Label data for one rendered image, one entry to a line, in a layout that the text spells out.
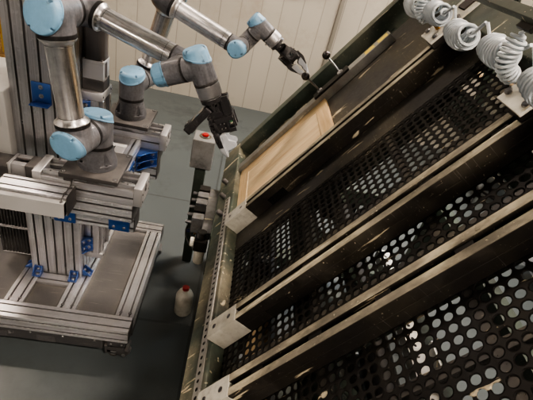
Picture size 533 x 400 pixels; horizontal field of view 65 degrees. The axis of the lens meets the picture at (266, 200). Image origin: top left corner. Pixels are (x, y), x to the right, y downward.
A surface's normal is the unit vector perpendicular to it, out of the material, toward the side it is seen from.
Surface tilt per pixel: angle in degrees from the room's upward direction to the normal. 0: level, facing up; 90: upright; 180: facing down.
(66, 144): 98
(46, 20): 82
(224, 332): 90
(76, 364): 0
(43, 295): 0
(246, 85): 90
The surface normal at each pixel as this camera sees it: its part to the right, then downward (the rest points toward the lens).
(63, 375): 0.22, -0.80
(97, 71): 0.00, 0.57
